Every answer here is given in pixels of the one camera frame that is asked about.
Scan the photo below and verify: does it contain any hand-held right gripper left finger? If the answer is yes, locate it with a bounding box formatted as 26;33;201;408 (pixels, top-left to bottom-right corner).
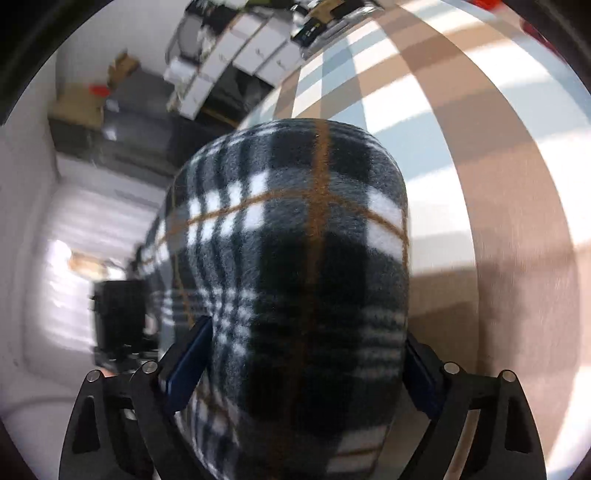
60;316;214;480

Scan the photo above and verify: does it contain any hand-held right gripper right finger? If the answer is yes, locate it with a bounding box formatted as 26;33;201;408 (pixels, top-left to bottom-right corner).
403;332;549;480

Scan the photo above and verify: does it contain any plaid fleece jacket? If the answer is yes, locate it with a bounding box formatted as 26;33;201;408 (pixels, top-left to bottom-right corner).
139;119;413;480

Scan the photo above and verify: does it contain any checkered tablecloth table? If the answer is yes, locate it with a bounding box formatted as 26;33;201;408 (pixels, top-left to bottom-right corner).
236;0;591;480

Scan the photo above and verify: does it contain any dark grey fridge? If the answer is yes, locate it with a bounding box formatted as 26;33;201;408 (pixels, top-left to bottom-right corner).
48;69;186;172

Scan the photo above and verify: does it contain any flat cardboard sheet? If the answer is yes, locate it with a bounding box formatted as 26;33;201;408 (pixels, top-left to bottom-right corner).
48;88;105;124

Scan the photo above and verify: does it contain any open cardboard box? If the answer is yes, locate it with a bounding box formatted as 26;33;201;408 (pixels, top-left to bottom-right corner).
106;51;140;85

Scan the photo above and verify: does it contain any white desk with drawers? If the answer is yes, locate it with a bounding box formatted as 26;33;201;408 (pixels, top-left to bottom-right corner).
165;9;306;121

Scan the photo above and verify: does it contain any black cardboard box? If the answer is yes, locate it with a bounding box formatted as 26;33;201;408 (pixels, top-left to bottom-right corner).
291;18;326;45

